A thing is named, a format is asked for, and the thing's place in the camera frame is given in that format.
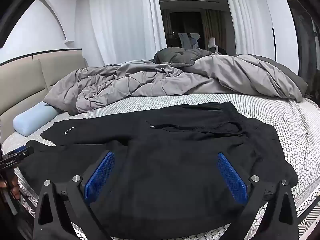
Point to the person's left hand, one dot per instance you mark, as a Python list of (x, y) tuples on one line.
[(15, 192)]

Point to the brown curtain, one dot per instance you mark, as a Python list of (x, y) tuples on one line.
[(210, 27)]

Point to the white chair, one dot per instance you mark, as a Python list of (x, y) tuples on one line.
[(212, 43)]

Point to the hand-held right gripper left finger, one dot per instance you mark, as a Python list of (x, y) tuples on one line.
[(100, 175)]

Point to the light blue pillow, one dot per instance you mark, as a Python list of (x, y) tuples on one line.
[(32, 120)]

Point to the white patterned mattress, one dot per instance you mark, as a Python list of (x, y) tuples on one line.
[(287, 120)]

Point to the black pants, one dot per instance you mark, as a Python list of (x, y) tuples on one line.
[(162, 167)]

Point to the chair with draped clothes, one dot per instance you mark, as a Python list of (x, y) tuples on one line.
[(187, 40)]

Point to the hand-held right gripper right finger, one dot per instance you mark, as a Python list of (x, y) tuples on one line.
[(232, 177)]

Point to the white curtain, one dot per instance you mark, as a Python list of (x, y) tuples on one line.
[(125, 17), (245, 12)]

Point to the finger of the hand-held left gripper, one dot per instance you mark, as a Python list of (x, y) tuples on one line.
[(27, 150)]

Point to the dark grey pillow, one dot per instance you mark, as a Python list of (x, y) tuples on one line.
[(175, 55)]

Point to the grey duvet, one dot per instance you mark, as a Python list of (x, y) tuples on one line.
[(150, 80)]

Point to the beige padded headboard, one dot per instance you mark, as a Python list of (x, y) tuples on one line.
[(22, 80)]

